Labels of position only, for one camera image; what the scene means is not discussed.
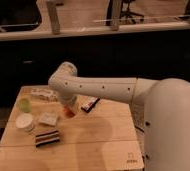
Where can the dark snack bar wrapper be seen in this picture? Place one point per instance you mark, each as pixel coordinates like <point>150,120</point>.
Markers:
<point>89,104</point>

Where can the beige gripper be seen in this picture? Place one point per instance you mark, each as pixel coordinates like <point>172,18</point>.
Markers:
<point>73,105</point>

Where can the red orange apple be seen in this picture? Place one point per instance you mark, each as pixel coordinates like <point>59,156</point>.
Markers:
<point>68,112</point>

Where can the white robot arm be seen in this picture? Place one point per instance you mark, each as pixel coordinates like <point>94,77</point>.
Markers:
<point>166,107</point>

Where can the black office chair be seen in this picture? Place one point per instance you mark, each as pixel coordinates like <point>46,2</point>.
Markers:
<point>128,14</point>

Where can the white paper cup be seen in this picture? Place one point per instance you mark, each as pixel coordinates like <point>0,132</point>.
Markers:
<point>25,122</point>

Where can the white square sponge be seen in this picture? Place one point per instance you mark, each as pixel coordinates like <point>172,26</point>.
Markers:
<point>48,119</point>

